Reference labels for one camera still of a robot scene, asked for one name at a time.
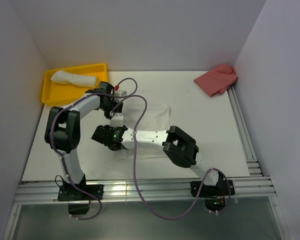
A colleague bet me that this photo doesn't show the white printed t-shirt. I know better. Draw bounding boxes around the white printed t-shirt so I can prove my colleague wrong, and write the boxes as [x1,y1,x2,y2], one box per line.
[122,103,172,160]

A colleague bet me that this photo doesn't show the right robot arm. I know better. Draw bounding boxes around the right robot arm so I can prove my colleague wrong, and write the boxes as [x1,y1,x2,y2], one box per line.
[91,125,224,195]

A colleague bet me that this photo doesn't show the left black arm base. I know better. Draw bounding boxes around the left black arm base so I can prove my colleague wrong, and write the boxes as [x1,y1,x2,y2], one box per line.
[54,175,104,216]

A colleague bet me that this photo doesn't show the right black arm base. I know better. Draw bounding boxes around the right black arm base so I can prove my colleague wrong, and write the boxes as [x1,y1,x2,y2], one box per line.
[190,177,236,214]

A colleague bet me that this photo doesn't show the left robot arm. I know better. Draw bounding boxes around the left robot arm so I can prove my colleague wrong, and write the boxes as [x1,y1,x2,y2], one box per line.
[44,81,127,200]

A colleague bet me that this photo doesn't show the yellow plastic tray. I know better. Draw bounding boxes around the yellow plastic tray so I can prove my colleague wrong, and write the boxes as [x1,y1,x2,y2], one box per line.
[41,63,109,107]

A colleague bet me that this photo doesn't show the rolled white t-shirt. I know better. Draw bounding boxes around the rolled white t-shirt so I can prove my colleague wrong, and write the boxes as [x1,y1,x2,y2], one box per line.
[50,70,99,89]

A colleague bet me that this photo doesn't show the pink folded t-shirt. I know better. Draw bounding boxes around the pink folded t-shirt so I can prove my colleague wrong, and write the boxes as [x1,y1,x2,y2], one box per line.
[194,63,238,97]

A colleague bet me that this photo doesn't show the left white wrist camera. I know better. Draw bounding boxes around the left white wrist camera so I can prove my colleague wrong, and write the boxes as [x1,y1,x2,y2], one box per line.
[114,90,128,103]

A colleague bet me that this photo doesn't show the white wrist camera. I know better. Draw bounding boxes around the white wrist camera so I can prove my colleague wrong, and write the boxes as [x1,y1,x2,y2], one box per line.
[114,90,128,103]
[109,112,124,128]

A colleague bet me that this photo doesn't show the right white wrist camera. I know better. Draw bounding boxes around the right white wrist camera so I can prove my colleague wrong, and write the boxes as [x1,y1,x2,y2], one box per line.
[109,112,124,128]

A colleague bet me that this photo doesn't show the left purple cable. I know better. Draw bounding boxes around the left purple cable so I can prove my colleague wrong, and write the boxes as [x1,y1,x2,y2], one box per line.
[50,77,139,221]

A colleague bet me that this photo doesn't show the purple cable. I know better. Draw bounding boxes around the purple cable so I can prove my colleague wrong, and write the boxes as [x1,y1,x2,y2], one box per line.
[50,77,139,221]
[110,94,232,221]

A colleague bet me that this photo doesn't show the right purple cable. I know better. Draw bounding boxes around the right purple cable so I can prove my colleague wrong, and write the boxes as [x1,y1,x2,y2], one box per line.
[110,94,232,221]

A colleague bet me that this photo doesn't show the aluminium right side rail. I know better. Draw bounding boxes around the aluminium right side rail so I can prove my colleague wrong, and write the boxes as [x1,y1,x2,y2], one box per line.
[227,86,264,177]

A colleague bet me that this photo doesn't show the aluminium front rail frame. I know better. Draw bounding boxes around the aluminium front rail frame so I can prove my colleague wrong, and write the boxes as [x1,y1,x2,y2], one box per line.
[3,176,291,240]

